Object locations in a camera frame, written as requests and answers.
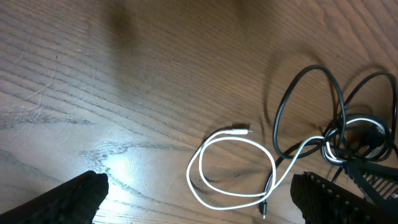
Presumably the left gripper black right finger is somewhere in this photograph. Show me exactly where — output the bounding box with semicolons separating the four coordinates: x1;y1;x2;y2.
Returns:
290;172;397;224

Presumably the black USB cable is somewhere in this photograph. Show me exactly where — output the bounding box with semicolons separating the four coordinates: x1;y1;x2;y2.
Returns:
258;64;398;220

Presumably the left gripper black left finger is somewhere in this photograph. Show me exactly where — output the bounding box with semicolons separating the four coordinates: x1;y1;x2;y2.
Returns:
1;170;109;223

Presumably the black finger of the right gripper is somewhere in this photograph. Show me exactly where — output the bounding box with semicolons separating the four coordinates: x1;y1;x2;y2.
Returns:
343;160;397;207

